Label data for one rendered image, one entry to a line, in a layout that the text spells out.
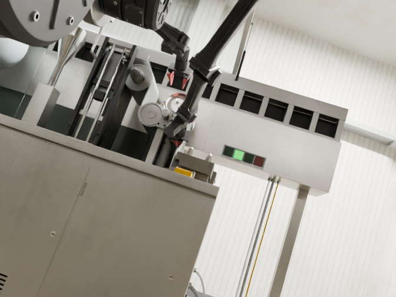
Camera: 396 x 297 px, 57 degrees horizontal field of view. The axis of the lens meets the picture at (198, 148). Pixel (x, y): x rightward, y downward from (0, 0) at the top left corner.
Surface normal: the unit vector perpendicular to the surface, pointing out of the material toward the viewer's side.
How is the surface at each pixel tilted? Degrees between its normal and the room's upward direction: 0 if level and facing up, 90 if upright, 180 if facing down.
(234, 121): 90
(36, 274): 90
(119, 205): 90
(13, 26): 135
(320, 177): 90
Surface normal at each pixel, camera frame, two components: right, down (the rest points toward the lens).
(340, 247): 0.09, -0.18
